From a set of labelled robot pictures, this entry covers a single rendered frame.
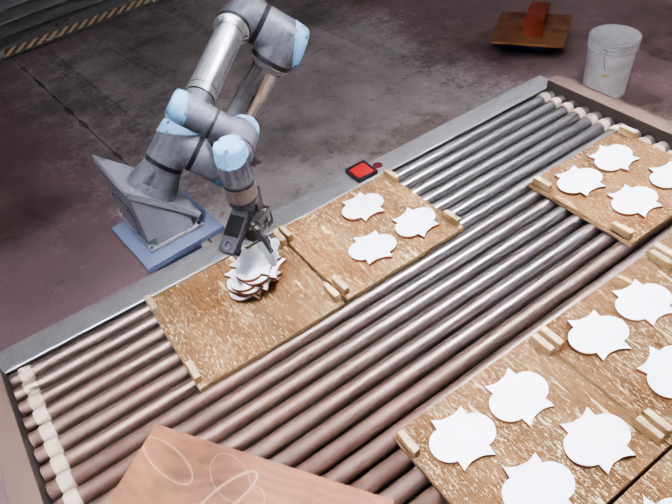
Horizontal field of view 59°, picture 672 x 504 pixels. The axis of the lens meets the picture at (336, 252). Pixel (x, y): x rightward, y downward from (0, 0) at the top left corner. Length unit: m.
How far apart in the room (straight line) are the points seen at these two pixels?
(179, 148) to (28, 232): 2.10
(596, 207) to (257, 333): 1.00
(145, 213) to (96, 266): 1.55
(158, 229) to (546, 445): 1.22
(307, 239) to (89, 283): 1.78
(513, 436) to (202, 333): 0.77
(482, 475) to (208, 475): 0.53
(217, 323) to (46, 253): 2.14
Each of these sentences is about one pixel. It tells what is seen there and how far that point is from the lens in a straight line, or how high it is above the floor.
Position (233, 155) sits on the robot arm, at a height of 1.35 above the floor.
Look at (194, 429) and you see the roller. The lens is 1.42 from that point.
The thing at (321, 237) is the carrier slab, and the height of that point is 0.94.
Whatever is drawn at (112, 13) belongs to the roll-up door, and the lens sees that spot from 6.29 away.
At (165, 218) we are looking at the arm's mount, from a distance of 1.87.
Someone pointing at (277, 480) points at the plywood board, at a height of 1.04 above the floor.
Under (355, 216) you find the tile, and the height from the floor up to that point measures 0.95.
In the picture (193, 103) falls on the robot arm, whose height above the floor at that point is 1.42.
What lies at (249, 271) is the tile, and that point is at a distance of 1.54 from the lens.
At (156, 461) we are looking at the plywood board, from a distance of 1.26.
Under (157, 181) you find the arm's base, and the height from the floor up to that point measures 1.08.
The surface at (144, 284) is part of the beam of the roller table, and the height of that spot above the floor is 0.92.
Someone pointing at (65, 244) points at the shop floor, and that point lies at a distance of 3.59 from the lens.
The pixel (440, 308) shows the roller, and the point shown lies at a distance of 1.52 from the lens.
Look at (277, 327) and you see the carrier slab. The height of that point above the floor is 0.94.
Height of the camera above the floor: 2.08
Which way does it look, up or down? 44 degrees down
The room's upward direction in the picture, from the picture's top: 8 degrees counter-clockwise
